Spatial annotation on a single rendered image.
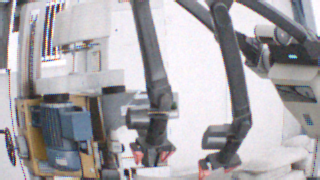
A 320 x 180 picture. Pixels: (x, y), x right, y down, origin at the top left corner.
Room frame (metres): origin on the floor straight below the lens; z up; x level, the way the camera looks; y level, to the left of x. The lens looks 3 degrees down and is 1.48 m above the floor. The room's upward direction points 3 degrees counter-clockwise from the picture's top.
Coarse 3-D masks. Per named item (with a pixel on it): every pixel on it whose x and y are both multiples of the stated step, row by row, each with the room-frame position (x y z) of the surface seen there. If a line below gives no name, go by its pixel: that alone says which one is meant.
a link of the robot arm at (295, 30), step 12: (204, 0) 1.82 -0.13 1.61; (216, 0) 1.77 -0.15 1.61; (228, 0) 1.77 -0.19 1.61; (240, 0) 1.78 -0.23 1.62; (252, 0) 1.79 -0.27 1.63; (264, 12) 1.82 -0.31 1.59; (276, 12) 1.82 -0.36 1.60; (276, 24) 1.84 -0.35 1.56; (288, 24) 1.85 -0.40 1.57; (300, 36) 1.87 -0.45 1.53; (312, 48) 1.87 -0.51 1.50
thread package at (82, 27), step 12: (96, 0) 2.35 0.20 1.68; (108, 0) 2.39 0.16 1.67; (72, 12) 2.39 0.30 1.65; (84, 12) 2.35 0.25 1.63; (96, 12) 2.35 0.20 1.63; (108, 12) 2.39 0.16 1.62; (72, 24) 2.37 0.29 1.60; (84, 24) 2.35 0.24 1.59; (96, 24) 2.35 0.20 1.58; (108, 24) 2.39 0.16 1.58; (72, 36) 2.37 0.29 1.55; (84, 36) 2.35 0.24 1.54; (96, 36) 2.35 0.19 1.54; (108, 36) 2.40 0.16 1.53
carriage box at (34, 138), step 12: (72, 96) 2.65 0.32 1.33; (84, 96) 2.55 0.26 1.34; (24, 108) 2.40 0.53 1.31; (24, 132) 2.46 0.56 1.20; (36, 132) 2.43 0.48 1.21; (36, 144) 2.43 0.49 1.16; (36, 156) 2.42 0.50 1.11; (84, 156) 2.53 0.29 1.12; (36, 168) 2.41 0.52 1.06; (84, 168) 2.53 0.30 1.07; (96, 168) 2.55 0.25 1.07
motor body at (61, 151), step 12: (48, 108) 2.28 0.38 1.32; (60, 108) 2.29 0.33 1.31; (72, 108) 2.35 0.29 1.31; (48, 120) 2.29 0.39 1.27; (60, 120) 2.29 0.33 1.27; (48, 132) 2.29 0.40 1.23; (60, 132) 2.28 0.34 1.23; (48, 144) 2.30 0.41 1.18; (60, 144) 2.29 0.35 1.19; (72, 144) 2.32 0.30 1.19; (48, 156) 2.31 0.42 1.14; (60, 156) 2.27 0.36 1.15; (72, 156) 2.29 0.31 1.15; (60, 168) 2.28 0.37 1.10; (72, 168) 2.29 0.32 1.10
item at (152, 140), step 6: (150, 132) 2.40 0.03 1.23; (156, 132) 2.39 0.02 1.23; (162, 132) 2.40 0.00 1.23; (138, 138) 2.43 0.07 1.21; (144, 138) 2.44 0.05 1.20; (150, 138) 2.40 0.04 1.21; (156, 138) 2.40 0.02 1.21; (162, 138) 2.41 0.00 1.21; (144, 144) 2.41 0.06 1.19; (150, 144) 2.41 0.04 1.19; (156, 144) 2.41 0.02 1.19; (162, 144) 2.43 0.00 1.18; (168, 144) 2.43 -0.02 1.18; (144, 150) 2.40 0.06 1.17
